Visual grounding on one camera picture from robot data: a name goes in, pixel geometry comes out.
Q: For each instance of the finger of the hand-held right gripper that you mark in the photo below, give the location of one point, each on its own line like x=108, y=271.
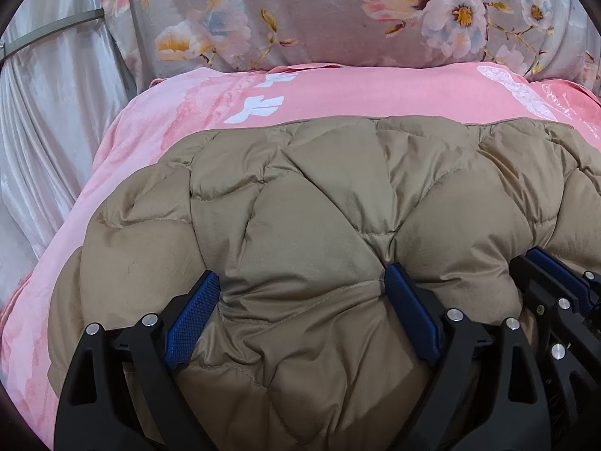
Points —
x=561, y=275
x=556, y=329

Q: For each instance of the tan quilted jacket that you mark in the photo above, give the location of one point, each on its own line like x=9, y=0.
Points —
x=310, y=225

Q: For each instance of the pink printed blanket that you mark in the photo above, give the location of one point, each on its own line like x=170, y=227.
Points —
x=197, y=98

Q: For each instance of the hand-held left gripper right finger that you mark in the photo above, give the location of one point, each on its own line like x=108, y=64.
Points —
x=415, y=314

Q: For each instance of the grey floral quilt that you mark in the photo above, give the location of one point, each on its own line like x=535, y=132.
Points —
x=310, y=14

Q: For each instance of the grey curtain band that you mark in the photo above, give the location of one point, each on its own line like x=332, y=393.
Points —
x=51, y=33

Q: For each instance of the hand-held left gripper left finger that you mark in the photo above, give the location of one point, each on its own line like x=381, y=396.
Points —
x=192, y=324

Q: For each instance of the white satin curtain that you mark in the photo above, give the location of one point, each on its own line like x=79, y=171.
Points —
x=51, y=127

